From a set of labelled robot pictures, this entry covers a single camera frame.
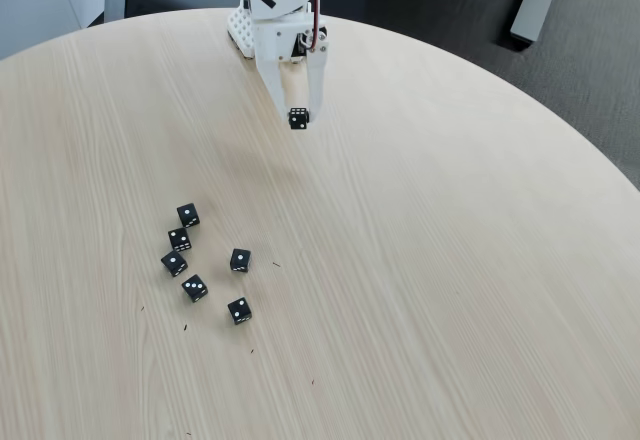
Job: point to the white cabinet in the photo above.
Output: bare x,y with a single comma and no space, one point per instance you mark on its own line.
30,0

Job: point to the black die showing six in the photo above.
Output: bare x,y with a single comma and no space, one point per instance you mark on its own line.
299,119

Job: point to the grey desk leg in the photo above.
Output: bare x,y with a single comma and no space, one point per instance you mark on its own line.
530,10

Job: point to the black die with white dots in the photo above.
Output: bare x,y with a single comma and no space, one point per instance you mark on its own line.
239,310
188,215
240,260
174,263
195,288
179,239

